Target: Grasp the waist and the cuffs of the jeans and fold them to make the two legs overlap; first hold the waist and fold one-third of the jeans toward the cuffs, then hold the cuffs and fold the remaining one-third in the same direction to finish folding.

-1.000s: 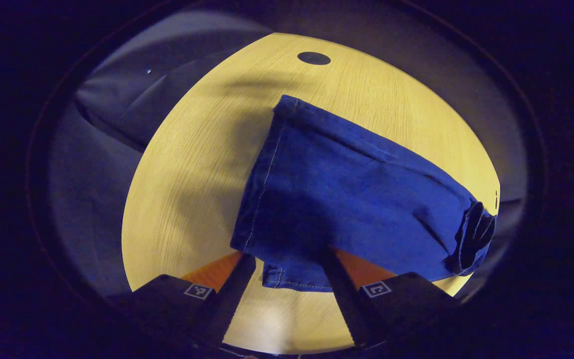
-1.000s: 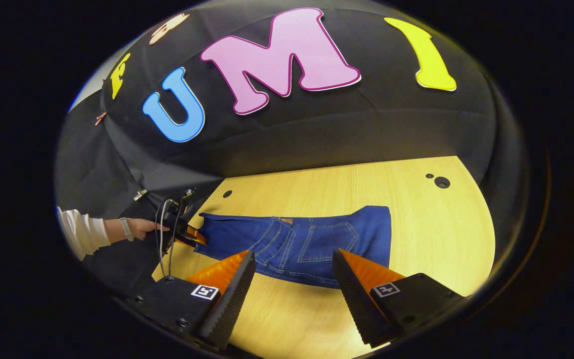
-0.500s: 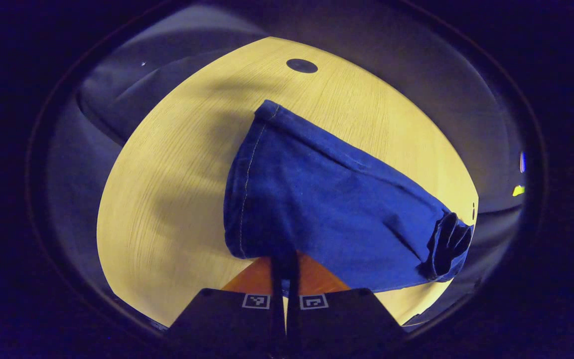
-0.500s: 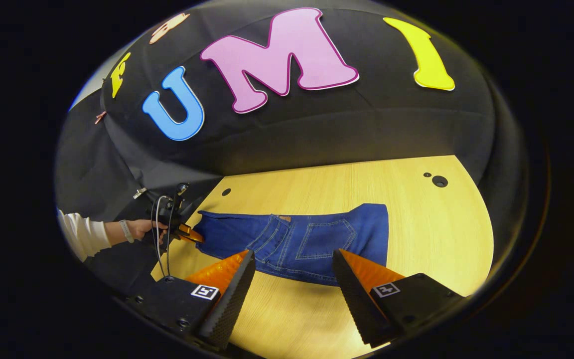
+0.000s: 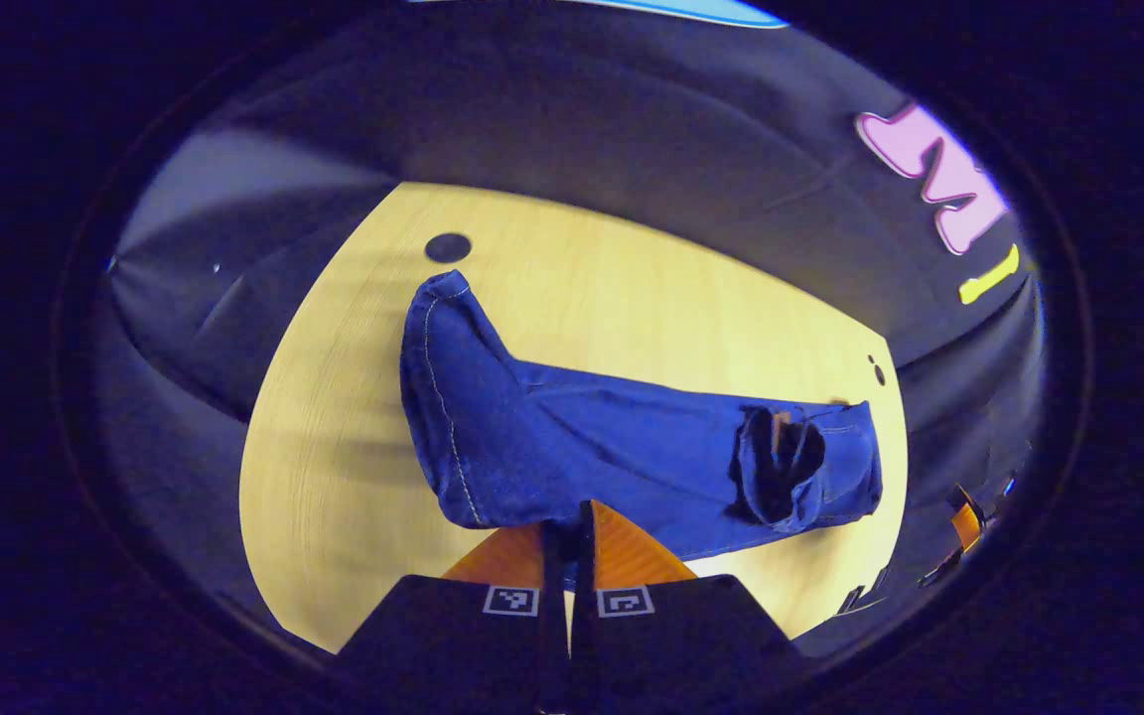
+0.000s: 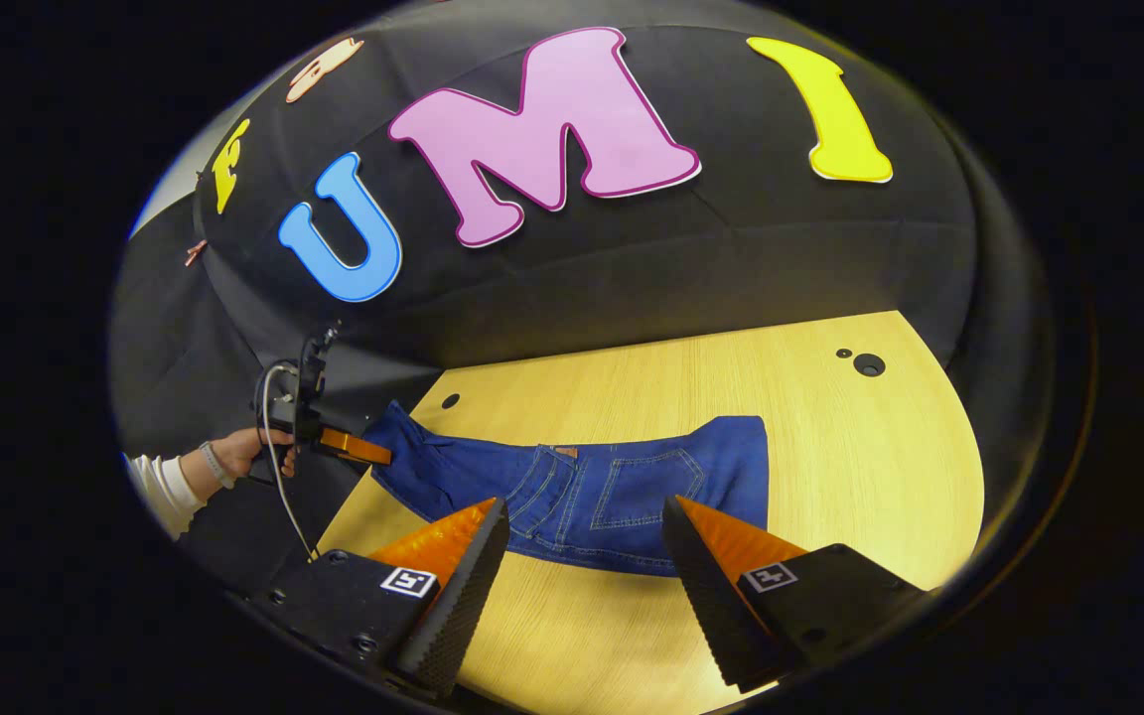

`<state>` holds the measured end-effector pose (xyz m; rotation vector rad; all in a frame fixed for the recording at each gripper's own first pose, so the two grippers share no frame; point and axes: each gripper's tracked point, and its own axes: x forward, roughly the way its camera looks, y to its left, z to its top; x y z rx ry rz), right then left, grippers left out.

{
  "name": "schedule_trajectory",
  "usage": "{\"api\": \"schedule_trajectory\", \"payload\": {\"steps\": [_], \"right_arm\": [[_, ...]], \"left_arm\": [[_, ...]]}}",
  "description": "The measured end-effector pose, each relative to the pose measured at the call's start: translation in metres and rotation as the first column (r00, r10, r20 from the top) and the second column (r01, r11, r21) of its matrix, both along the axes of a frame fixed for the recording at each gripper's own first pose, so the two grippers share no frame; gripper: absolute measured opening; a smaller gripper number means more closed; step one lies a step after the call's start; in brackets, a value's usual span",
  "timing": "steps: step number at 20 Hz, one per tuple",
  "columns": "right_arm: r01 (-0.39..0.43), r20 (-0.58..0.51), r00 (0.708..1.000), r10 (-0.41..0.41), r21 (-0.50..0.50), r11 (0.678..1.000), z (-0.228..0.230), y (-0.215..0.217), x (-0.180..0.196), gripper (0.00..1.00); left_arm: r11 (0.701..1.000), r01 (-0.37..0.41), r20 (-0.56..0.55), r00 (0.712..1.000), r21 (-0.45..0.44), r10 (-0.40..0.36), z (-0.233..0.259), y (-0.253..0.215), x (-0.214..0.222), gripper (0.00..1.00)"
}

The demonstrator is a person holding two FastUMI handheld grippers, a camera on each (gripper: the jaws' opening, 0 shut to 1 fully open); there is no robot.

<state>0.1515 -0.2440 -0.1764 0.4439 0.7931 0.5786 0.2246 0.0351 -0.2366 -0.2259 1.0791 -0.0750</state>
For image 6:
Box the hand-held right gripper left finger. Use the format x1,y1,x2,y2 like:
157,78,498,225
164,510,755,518
244,497,511,701

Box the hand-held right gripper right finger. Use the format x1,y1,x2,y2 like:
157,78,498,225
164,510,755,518
661,495,930,694

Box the grey wristband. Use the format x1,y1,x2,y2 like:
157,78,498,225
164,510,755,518
199,440,236,491

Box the black backdrop cloth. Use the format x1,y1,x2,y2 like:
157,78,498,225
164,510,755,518
107,0,1050,597

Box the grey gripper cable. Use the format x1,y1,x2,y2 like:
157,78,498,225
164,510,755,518
252,359,321,563

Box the blue denim jeans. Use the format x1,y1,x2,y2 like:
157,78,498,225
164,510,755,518
363,400,770,579

